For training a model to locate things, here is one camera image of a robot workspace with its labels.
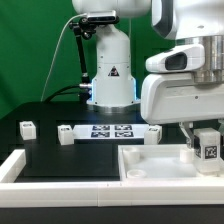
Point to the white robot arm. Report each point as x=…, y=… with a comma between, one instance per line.
x=186, y=21

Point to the white sheet with tags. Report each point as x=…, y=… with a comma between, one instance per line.
x=117, y=131

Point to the white U-shaped obstacle fence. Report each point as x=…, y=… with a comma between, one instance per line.
x=208, y=190

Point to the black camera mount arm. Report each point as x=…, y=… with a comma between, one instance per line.
x=83, y=30

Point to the grey camera on mount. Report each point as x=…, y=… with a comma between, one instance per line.
x=102, y=16

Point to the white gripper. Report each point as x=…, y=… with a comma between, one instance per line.
x=169, y=93

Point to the white square table top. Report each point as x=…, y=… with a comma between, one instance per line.
x=162, y=162

